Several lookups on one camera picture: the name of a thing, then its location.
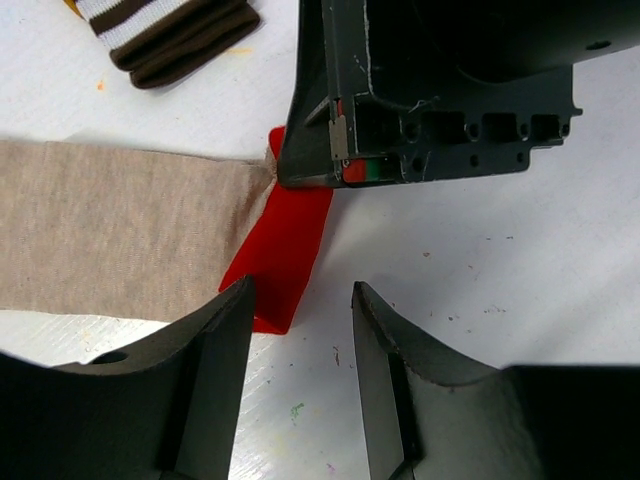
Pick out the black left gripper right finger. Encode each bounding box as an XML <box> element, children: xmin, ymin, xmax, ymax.
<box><xmin>352</xmin><ymin>282</ymin><xmax>639</xmax><ymax>479</ymax></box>

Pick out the beige red reindeer sock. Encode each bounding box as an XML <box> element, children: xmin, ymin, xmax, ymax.
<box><xmin>1</xmin><ymin>128</ymin><xmax>333</xmax><ymax>335</ymax></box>

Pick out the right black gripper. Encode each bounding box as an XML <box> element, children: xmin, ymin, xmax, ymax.
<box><xmin>277</xmin><ymin>0</ymin><xmax>639</xmax><ymax>188</ymax></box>

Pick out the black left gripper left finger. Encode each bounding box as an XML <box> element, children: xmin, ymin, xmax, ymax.
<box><xmin>1</xmin><ymin>277</ymin><xmax>256</xmax><ymax>479</ymax></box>

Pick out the mustard yellow striped sock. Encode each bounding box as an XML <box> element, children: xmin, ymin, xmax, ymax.
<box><xmin>67</xmin><ymin>0</ymin><xmax>260</xmax><ymax>89</ymax></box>

